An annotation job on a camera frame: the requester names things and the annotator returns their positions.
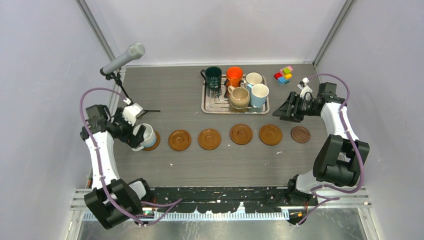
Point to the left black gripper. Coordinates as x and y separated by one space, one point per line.
133 141

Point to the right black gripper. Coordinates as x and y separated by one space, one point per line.
286 111

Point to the white blue mug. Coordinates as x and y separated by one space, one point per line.
150 138

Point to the dark wooden coaster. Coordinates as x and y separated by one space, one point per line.
300 134

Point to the orange brown coaster front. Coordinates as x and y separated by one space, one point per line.
270 134

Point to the metal tray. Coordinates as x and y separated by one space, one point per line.
215 102

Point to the dark green mug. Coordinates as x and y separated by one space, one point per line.
212 77

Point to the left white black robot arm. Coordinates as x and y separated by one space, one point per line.
112 200

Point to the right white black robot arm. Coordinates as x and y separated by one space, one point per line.
340 162

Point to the colourful block puzzle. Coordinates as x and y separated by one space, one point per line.
284 75

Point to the light blue mug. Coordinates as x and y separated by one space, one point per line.
258 94

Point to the cream white mug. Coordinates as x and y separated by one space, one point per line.
253 78

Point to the beige mug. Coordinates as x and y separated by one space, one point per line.
239 97

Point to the orange mug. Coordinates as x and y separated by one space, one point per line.
234 75

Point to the grey microphone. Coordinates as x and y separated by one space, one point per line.
134 52

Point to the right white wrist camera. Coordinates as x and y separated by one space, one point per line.
305 90

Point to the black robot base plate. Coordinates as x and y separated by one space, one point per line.
219 200

